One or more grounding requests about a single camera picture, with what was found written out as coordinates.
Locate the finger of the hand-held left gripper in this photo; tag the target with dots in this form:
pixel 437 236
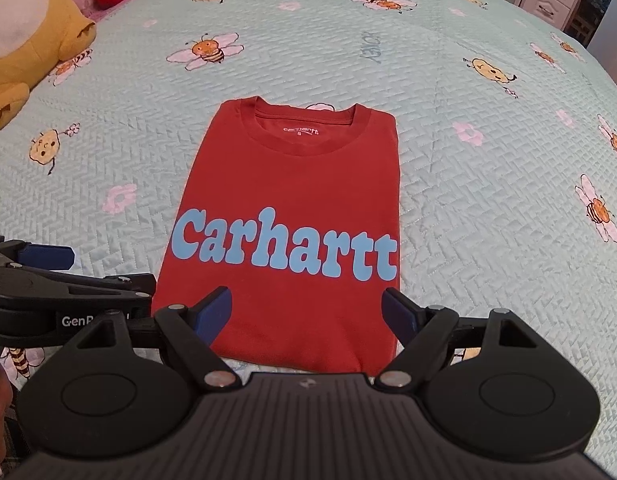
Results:
pixel 48 258
pixel 123 287

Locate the light green quilted bed cover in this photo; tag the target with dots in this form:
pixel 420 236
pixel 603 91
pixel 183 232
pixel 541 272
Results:
pixel 463 260

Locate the red t-shirt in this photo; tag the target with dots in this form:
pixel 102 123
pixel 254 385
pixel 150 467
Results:
pixel 288 175

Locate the yellow plush toy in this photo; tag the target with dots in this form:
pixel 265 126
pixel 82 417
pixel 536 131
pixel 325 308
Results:
pixel 23 25

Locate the person's plaid clothing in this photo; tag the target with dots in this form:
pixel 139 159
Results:
pixel 16 440

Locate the white door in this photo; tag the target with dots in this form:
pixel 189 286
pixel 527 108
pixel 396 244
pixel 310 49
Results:
pixel 613 45

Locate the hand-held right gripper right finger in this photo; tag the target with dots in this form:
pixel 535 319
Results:
pixel 398 315

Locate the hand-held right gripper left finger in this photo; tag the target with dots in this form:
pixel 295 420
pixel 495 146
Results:
pixel 216 312

